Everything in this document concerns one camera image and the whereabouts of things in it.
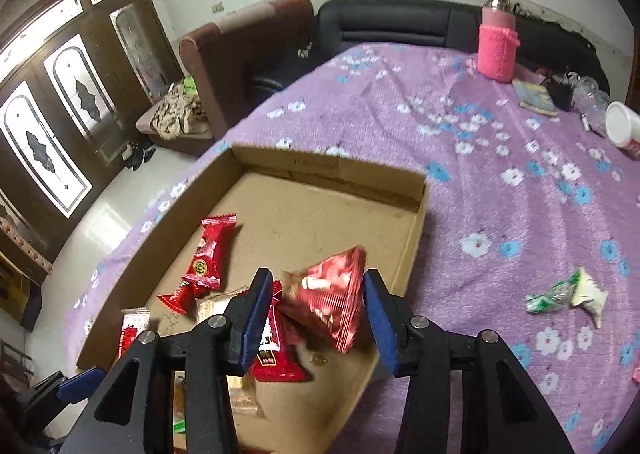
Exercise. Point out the pink sleeved thermos bottle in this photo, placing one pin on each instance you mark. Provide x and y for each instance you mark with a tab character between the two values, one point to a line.
497	41

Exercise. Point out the clear glass cup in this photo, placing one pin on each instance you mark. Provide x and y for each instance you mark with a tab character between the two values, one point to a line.
589	100

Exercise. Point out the green clear candy wrapper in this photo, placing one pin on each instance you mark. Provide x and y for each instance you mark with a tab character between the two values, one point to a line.
555	298

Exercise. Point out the wooden glass door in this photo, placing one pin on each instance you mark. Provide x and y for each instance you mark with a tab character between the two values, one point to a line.
76	75

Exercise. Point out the cardboard tray box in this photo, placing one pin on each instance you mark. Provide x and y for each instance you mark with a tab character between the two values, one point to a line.
294	209

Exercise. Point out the black leather sofa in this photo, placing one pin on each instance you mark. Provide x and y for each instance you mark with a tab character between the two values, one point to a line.
343	24

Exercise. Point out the white plastic jar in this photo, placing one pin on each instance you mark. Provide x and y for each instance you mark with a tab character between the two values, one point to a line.
622	126

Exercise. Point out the black small cup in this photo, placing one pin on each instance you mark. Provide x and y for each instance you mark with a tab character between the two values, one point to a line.
560	89

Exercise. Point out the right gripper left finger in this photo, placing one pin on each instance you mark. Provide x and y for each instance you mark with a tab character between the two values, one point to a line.
247	314

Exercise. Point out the purple floral tablecloth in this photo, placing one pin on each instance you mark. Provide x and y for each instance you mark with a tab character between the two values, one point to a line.
515	203

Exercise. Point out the red black-label candy pack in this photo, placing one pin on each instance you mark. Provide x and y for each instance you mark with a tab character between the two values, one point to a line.
275	358

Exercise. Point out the beige nougat bar pack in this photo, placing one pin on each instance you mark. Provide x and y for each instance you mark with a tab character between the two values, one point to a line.
241	387

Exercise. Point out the brown armchair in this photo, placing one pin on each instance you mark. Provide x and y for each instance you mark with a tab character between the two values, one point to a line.
239	61

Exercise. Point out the pale green candy pack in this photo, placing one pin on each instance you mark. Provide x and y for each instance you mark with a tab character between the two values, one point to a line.
589	297

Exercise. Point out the small booklet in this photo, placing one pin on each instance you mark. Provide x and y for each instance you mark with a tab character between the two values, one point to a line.
535	98

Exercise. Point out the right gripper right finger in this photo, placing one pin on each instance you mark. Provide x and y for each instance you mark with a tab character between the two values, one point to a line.
389	319

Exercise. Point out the white red candy in tray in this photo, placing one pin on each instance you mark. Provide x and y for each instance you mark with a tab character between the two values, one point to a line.
134	322

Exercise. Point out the small red candy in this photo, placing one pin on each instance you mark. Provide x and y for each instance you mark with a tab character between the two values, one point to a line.
181	300

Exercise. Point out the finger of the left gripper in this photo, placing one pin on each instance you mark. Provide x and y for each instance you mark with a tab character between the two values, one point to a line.
81	387

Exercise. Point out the clear green-end candy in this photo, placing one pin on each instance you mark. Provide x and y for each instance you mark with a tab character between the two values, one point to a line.
179	427

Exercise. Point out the dark red foil snack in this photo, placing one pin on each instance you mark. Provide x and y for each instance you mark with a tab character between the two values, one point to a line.
327	298

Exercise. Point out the patterned cloth pile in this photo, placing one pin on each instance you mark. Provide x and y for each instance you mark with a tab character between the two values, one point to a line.
180	112

